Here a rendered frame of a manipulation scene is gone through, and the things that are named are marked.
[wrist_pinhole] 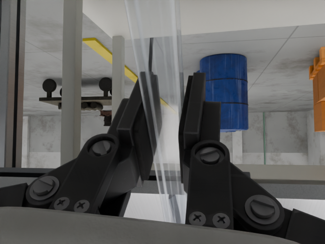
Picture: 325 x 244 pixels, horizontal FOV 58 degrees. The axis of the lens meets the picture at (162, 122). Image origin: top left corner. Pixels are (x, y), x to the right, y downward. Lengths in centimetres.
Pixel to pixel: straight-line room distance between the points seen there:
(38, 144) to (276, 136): 826
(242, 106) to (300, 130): 708
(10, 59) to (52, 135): 1077
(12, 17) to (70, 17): 15
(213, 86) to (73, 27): 265
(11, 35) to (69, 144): 23
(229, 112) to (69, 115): 264
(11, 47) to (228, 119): 276
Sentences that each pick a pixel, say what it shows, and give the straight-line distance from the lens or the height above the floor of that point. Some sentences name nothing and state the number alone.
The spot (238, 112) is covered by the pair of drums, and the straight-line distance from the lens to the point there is 320.
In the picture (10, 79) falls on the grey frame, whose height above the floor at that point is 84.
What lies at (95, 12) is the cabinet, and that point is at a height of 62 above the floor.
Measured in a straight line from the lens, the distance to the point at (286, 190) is 18.
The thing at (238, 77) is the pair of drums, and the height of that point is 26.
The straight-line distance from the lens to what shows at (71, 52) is 65.
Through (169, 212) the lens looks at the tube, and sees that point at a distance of 17.
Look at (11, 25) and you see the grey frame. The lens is 57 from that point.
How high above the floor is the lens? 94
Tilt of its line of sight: 4 degrees down
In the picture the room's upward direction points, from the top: 180 degrees clockwise
